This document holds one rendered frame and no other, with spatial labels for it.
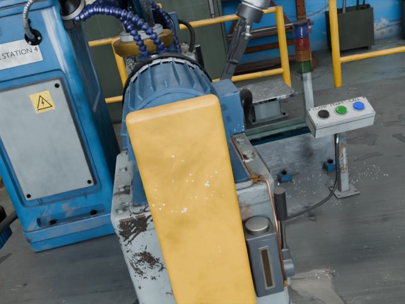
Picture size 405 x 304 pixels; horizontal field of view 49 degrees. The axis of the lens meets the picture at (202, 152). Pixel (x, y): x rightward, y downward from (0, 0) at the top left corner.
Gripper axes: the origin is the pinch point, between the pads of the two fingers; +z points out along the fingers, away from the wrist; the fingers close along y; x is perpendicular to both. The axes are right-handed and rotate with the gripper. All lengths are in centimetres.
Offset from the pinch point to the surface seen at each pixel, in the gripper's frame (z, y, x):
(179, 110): -5, 74, -24
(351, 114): -3.2, 22.1, 30.7
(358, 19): -48, -408, 238
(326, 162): 17.7, 2.3, 41.9
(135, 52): 2.0, 2.7, -28.1
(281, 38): -5, -208, 84
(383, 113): 1, -31, 75
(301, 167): 22.0, 2.1, 34.1
